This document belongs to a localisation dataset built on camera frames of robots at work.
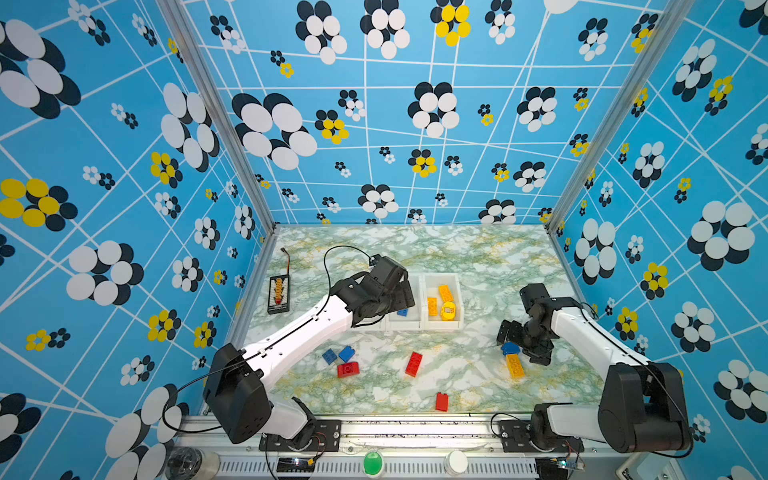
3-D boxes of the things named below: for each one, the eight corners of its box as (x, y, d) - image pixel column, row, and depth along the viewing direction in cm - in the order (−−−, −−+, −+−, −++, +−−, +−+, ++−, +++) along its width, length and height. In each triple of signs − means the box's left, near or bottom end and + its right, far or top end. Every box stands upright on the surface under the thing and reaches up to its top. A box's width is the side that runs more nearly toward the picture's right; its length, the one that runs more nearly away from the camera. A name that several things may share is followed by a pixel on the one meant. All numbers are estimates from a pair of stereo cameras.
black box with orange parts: (269, 314, 98) (267, 311, 96) (271, 281, 106) (269, 277, 104) (289, 311, 99) (287, 307, 97) (289, 278, 107) (287, 274, 105)
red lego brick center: (403, 372, 86) (403, 370, 84) (411, 352, 89) (411, 350, 88) (415, 378, 85) (416, 375, 83) (423, 357, 89) (423, 355, 87)
